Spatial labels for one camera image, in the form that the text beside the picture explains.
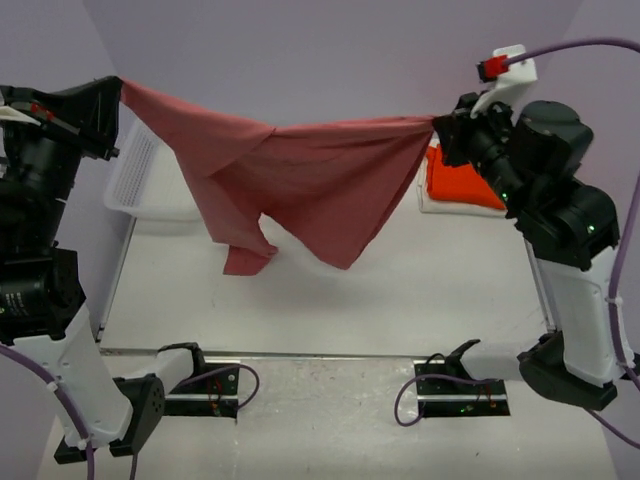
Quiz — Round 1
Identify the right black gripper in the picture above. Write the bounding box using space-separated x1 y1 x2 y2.
435 86 532 210

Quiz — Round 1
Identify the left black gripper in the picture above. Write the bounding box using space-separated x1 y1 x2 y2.
0 72 123 242

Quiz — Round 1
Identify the pink t shirt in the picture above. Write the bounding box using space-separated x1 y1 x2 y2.
122 80 433 276

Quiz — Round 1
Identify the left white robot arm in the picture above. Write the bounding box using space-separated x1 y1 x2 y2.
1 76 208 464

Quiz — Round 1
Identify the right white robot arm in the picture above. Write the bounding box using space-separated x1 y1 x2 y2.
434 93 638 411

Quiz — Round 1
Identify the folded orange t shirt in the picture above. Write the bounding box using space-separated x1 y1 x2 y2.
424 140 505 210

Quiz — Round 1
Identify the folded white t shirt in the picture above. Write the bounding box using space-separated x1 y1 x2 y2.
415 159 506 218

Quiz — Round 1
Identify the white plastic basket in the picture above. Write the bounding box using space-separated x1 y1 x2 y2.
103 120 200 222

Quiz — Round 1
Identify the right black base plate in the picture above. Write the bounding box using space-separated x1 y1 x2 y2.
416 378 510 418

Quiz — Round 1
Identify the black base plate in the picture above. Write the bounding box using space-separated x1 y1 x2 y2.
164 362 240 419
416 378 510 418

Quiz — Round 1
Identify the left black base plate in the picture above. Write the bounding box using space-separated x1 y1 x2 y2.
164 362 240 419

